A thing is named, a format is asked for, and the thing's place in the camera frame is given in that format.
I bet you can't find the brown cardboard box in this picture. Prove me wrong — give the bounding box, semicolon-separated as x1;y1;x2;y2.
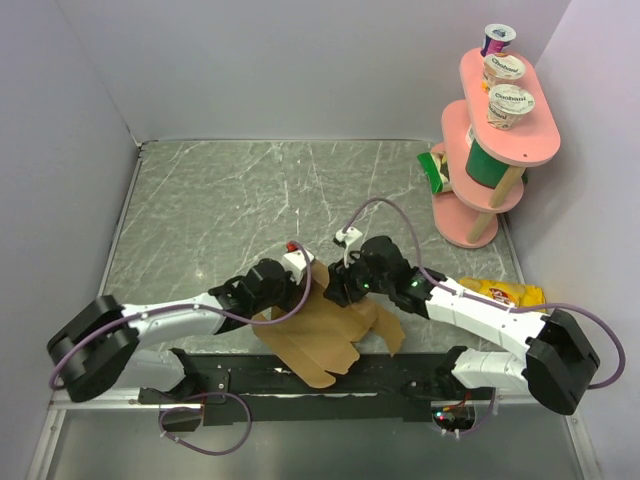
252;261;405;389

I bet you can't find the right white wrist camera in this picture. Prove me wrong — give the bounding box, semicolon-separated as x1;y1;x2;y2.
333;226;364;268

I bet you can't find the yellow chip bag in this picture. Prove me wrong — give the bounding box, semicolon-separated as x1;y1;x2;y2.
458;277;546;307

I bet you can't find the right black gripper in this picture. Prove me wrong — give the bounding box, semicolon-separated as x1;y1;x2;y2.
323;246;393;308

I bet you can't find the green snack bag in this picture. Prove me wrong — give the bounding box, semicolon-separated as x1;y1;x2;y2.
417;151;452;195

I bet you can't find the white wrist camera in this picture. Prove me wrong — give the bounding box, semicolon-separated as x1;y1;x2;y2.
280;242;315;284
333;226;364;268

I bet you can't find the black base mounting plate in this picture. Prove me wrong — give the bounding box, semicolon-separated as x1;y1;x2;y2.
138;353;492;426

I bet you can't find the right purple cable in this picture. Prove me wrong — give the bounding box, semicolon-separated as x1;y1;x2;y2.
344;197;626;440

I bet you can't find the green cylindrical can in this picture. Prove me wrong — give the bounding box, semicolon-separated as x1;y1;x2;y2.
466;127;509;189

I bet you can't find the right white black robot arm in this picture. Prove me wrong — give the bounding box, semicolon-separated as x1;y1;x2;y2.
324;229;600;415

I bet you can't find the pink three-tier shelf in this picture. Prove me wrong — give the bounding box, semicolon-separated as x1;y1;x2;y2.
432;48;561;249

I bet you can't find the front Chobani yogurt cup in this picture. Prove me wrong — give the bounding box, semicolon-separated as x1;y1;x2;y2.
487;84;535;130

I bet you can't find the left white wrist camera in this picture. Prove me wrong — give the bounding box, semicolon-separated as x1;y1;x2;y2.
280;242;315;284

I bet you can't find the middle Chobani yogurt cup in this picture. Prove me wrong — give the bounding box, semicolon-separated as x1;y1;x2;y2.
481;54;526;93

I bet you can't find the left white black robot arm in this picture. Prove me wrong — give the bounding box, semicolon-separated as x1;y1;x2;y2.
47;259;311;403

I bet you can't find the purple lid yogurt cup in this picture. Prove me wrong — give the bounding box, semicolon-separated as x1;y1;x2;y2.
480;23;517;57

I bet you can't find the chobani yogurt cup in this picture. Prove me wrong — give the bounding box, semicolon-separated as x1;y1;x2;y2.
481;54;526;93
487;84;535;130

